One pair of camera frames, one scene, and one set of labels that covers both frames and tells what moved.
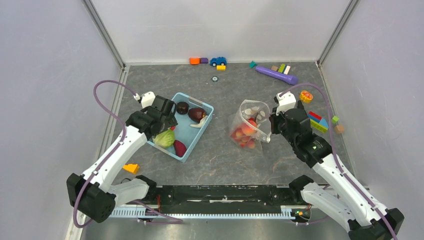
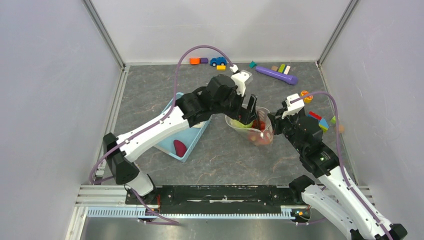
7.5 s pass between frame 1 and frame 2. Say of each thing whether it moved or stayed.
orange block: stayed
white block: stayed
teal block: stayed
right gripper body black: stayed
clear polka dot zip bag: moved
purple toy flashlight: stayed
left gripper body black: moved
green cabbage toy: moved
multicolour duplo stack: stayed
